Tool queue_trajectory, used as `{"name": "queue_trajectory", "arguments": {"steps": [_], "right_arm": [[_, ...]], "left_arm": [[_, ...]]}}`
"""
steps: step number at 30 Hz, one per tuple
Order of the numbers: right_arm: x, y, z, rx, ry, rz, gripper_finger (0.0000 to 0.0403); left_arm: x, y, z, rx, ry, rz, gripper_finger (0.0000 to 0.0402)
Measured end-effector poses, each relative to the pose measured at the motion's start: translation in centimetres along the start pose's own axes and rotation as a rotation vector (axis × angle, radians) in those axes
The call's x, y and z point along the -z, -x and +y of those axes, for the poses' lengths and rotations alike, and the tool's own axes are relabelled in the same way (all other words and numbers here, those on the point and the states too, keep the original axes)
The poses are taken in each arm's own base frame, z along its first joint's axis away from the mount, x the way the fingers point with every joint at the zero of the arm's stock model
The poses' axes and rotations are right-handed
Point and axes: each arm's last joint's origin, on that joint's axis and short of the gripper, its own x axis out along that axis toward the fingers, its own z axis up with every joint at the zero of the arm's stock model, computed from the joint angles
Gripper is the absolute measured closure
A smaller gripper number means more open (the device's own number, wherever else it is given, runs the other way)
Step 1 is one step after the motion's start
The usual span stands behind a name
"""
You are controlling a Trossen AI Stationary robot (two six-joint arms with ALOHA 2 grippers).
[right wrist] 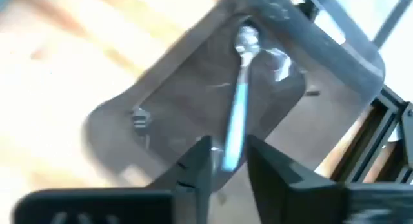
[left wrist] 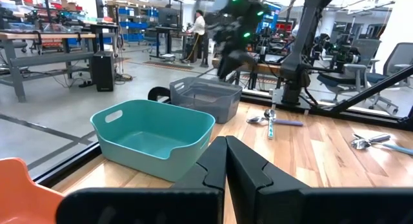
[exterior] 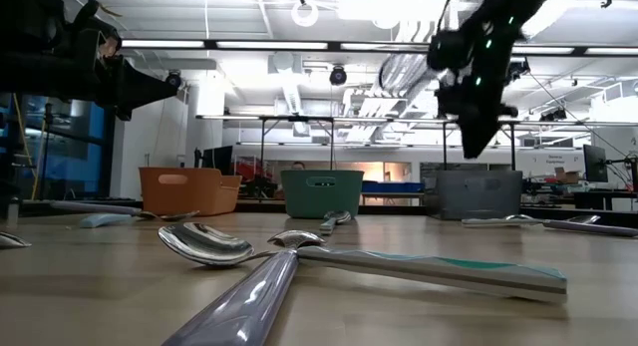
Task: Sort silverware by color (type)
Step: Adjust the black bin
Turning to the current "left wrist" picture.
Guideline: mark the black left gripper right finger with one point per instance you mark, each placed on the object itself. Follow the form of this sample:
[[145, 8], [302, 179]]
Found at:
[[274, 204]]

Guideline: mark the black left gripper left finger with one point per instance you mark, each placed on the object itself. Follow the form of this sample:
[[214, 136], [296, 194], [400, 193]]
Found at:
[[193, 201]]

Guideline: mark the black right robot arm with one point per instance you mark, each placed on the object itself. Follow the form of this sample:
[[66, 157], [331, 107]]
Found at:
[[300, 56]]

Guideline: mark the background black robot arm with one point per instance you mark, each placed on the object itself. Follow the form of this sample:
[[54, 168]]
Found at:
[[343, 53]]

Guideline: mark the person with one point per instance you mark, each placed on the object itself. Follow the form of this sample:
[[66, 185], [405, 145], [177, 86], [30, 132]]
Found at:
[[198, 27]]

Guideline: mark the grey plastic bin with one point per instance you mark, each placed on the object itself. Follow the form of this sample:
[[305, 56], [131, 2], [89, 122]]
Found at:
[[209, 111]]

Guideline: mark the striped floor mat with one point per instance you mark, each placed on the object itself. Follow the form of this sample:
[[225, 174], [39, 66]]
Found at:
[[167, 66]]

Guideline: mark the teal plastic bin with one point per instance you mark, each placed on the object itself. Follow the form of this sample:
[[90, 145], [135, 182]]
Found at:
[[145, 143]]

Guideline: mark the blue storage shelving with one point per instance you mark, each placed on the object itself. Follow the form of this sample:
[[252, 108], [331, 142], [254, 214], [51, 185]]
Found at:
[[132, 24]]

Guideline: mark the grey office chair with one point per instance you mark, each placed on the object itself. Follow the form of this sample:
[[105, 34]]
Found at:
[[355, 72], [400, 56]]

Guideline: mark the black computer tower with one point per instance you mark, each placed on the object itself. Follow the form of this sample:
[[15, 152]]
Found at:
[[103, 72]]

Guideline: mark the orange plastic bin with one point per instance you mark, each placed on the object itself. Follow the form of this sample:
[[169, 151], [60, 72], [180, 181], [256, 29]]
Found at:
[[22, 198]]

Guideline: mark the grey metal workbench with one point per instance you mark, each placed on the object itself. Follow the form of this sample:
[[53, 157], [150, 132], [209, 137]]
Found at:
[[48, 59]]

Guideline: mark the black aluminium table frame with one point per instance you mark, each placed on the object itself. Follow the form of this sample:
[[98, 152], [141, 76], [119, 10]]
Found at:
[[67, 167]]

